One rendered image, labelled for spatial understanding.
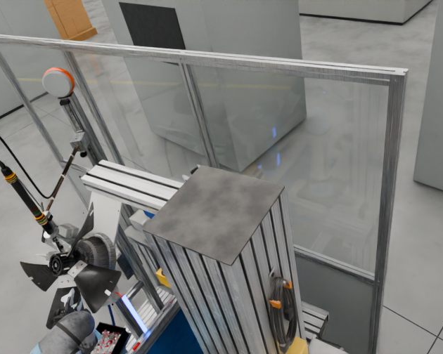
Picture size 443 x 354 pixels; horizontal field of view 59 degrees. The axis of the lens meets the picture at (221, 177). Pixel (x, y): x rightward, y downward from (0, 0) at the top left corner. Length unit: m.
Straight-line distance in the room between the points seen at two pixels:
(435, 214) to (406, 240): 0.39
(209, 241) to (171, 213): 0.14
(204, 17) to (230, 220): 2.60
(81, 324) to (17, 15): 6.27
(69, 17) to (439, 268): 8.65
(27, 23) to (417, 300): 6.65
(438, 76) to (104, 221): 2.51
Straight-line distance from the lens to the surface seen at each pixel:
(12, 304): 4.08
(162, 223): 0.92
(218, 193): 0.94
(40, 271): 2.42
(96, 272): 2.11
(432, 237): 3.54
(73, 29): 9.95
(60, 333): 1.59
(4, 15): 7.35
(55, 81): 2.31
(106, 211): 2.31
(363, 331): 2.46
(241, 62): 1.51
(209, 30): 3.37
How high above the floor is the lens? 2.65
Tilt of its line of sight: 39 degrees down
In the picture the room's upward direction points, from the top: 15 degrees counter-clockwise
